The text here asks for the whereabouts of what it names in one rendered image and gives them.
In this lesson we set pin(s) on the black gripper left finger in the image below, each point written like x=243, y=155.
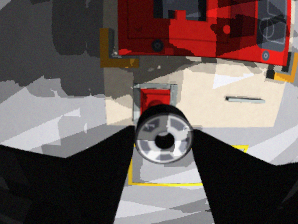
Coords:
x=88, y=184

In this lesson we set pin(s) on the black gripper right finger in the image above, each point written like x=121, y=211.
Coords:
x=241, y=189

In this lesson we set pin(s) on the black and grey wheel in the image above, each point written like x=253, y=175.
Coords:
x=163, y=118

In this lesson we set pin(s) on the yellow rectangular outline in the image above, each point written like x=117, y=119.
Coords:
x=244, y=147

